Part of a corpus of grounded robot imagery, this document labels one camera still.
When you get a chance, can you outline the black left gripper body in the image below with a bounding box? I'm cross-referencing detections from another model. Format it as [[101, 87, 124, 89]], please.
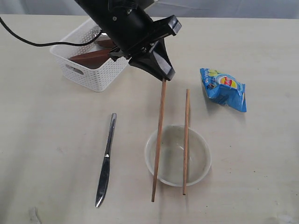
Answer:
[[100, 7, 164, 62]]

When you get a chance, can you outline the brown wooden chopstick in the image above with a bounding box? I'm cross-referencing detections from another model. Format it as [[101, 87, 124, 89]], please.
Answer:
[[183, 89, 190, 195], [151, 79, 166, 202]]

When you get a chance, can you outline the brown wooden chopstick front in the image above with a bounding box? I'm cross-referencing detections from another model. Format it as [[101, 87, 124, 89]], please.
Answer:
[[183, 89, 190, 195]]

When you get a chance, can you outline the blue snack chip bag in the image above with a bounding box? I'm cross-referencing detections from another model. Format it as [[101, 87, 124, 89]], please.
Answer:
[[199, 68, 247, 112]]

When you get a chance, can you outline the floral ceramic bowl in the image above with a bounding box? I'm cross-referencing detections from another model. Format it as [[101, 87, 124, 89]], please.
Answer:
[[144, 125, 211, 187]]

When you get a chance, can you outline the stainless steel table knife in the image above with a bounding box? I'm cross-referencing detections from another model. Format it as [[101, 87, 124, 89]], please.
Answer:
[[95, 113, 117, 208]]

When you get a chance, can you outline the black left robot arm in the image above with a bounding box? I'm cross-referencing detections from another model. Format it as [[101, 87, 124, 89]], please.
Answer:
[[77, 0, 181, 81]]

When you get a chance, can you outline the shiny metal cup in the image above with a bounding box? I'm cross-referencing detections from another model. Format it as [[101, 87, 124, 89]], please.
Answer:
[[92, 27, 101, 38]]

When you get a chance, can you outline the brown wooden plate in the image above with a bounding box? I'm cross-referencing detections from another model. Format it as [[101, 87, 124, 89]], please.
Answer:
[[69, 39, 115, 69]]

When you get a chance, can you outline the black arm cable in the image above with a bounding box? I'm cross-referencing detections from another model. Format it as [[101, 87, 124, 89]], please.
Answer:
[[0, 16, 103, 47]]

